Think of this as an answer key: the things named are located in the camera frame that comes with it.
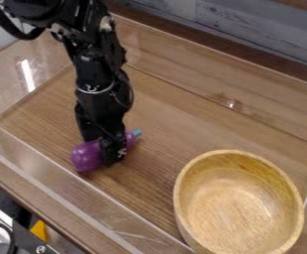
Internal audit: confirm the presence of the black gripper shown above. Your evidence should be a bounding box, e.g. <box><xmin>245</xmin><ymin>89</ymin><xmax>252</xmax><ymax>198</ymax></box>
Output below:
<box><xmin>72</xmin><ymin>82</ymin><xmax>135</xmax><ymax>168</ymax></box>

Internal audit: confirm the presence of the purple toy eggplant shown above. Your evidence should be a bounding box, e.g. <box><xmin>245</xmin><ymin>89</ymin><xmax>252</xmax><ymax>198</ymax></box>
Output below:
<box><xmin>71</xmin><ymin>129</ymin><xmax>142</xmax><ymax>174</ymax></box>

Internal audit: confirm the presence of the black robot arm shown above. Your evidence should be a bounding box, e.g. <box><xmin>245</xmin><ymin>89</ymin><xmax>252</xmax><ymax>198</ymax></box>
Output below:
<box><xmin>0</xmin><ymin>0</ymin><xmax>134</xmax><ymax>172</ymax></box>

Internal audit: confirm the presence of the brown wooden bowl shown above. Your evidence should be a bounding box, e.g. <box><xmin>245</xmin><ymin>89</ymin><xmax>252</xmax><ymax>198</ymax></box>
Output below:
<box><xmin>173</xmin><ymin>150</ymin><xmax>304</xmax><ymax>254</ymax></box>

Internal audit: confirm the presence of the yellow black equipment base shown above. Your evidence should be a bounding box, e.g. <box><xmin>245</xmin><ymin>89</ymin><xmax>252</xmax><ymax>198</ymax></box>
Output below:
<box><xmin>0</xmin><ymin>188</ymin><xmax>86</xmax><ymax>254</ymax></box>

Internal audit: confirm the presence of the black cable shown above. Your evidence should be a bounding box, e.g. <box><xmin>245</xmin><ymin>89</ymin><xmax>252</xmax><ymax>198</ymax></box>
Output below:
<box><xmin>0</xmin><ymin>220</ymin><xmax>20</xmax><ymax>254</ymax></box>

